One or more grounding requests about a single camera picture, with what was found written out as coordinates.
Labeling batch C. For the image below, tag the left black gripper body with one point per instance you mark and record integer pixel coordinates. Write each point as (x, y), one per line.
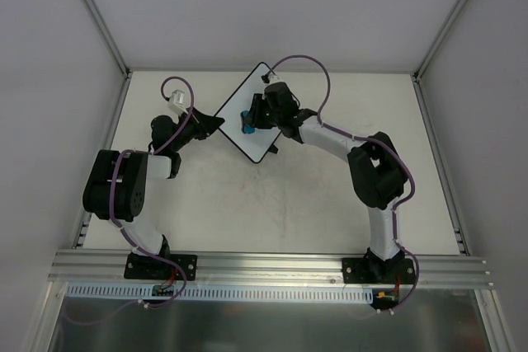
(199, 124)

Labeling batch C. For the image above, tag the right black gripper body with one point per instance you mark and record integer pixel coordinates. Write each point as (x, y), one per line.
(256, 113)

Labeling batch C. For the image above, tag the blue whiteboard eraser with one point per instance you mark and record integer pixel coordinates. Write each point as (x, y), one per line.
(246, 118)

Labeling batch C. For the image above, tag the white whiteboard black frame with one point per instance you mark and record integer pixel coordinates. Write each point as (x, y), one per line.
(254, 146)

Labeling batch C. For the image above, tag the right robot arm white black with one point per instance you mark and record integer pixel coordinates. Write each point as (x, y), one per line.
(377, 173)

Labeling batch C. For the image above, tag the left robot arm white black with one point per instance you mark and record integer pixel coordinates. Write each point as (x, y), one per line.
(116, 189)

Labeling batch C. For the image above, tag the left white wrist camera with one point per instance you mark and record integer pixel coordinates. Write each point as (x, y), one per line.
(176, 103)

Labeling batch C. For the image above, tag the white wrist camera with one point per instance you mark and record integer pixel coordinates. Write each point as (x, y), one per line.
(270, 78)
(176, 103)

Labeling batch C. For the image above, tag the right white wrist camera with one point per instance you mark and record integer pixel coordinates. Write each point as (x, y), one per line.
(270, 78)

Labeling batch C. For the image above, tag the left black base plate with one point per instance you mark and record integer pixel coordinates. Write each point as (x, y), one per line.
(139, 267)

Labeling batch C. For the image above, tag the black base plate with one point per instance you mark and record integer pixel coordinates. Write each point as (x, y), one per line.
(139, 267)
(367, 270)

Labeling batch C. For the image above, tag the aluminium front rail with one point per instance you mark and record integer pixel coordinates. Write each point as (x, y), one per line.
(271, 269)

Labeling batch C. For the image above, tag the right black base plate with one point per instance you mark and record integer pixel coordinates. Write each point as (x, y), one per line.
(367, 270)

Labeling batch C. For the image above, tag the left aluminium frame post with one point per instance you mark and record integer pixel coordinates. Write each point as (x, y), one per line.
(99, 22)

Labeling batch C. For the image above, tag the aluminium frame post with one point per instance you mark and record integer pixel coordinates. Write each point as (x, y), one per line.
(99, 22)
(440, 37)

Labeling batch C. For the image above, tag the white slotted cable duct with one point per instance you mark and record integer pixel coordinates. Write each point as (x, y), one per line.
(217, 293)

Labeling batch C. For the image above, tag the right aluminium frame post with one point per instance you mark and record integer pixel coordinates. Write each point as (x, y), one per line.
(440, 37)

